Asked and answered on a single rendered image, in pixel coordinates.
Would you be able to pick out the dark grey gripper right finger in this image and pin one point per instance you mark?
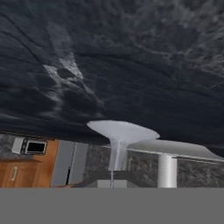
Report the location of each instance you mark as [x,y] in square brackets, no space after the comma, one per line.
[120,176]

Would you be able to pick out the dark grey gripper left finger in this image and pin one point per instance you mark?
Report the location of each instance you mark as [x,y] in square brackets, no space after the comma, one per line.
[102,176]

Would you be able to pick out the white microwave oven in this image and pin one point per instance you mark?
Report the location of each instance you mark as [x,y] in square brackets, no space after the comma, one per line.
[34,146]

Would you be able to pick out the wooden cupboard run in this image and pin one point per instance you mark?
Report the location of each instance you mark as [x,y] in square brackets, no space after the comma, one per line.
[26,173]

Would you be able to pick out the grey fridge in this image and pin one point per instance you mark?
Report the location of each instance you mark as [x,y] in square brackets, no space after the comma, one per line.
[63,163]

